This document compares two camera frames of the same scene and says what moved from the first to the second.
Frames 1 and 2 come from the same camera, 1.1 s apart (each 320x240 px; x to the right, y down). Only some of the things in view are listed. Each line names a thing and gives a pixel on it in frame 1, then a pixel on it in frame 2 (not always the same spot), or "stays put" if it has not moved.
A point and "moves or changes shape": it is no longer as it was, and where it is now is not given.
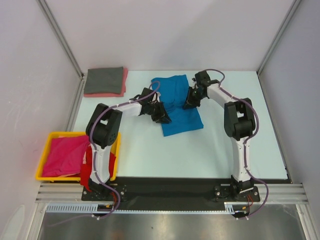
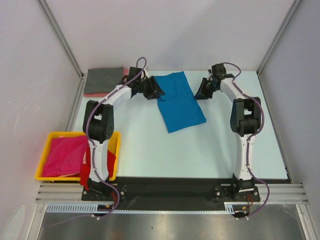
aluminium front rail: x=72 y=193 stays put
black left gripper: x=162 y=116 -> x=155 y=91
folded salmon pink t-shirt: x=124 y=82 stays put
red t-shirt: x=85 y=167 stays put
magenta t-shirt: x=66 y=156 stays put
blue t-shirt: x=174 y=91 moves or changes shape
